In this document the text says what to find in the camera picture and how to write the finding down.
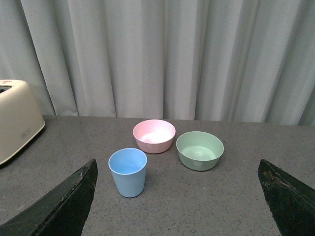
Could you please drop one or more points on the pink bowl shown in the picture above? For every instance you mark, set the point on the pink bowl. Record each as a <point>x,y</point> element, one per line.
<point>154,135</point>

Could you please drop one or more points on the grey curtain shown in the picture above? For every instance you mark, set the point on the grey curtain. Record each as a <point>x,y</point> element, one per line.
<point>217,60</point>

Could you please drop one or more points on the cream white toaster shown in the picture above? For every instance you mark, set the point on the cream white toaster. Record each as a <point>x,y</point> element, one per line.
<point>20,117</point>

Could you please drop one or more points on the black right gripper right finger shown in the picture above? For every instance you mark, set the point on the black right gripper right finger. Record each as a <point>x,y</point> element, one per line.
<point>291,202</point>

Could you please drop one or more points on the green bowl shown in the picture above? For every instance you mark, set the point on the green bowl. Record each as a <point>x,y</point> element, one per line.
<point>198,150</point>

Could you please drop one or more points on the light blue cup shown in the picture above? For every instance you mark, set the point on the light blue cup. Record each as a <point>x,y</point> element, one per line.
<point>128,168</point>

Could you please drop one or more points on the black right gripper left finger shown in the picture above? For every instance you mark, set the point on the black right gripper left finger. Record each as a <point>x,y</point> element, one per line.
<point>61,212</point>

